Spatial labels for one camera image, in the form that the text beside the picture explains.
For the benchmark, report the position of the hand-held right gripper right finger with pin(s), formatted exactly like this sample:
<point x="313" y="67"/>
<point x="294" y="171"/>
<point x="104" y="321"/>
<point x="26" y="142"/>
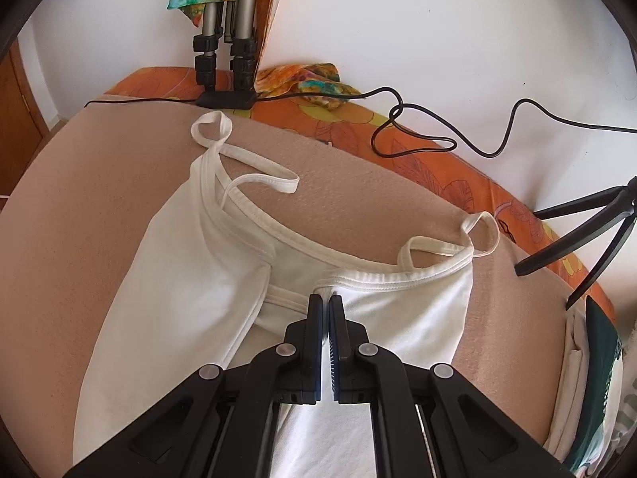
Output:
<point x="336" y="358"/>

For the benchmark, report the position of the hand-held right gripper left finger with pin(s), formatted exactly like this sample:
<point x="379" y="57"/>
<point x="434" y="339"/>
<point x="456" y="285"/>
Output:
<point x="316" y="353"/>

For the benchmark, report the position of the white tank top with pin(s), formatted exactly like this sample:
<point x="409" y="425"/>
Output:
<point x="189" y="239"/>

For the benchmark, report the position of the stack of folded clothes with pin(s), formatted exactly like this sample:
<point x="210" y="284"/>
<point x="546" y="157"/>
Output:
<point x="592" y="368"/>

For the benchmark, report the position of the orange floral bed sheet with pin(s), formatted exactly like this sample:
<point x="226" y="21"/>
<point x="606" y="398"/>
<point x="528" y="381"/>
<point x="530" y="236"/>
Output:
<point x="423" y="159"/>

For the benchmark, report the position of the beige blanket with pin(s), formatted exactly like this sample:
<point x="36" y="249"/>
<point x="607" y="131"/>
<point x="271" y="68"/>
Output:
<point x="79" y="199"/>

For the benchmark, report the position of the small black tripod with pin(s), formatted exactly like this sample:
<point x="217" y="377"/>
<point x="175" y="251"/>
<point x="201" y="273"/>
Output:
<point x="592" y="229"/>

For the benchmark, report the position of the silver tripod with black clamps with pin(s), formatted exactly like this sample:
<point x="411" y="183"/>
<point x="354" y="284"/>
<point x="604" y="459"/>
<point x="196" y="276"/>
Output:
<point x="239" y="40"/>

